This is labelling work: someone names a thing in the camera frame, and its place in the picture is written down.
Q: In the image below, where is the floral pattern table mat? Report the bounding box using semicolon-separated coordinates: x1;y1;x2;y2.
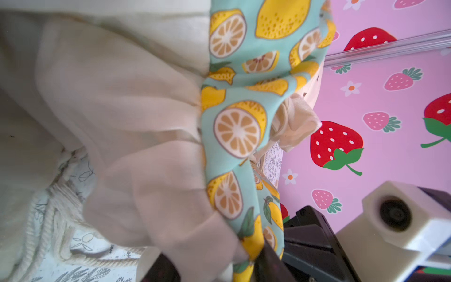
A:
24;148;264;282

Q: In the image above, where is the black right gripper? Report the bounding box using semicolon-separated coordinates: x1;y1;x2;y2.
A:
253;206;360;282

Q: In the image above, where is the yellow lemon print pillow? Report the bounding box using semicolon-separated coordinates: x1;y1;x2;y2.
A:
1;1;335;282

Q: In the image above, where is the aluminium frame corner post right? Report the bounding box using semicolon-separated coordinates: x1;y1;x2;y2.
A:
324;29;451;68

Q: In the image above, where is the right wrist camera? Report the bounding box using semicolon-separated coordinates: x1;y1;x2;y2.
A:
337;182;451;282

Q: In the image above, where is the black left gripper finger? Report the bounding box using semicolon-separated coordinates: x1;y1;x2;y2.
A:
141;254;181;282

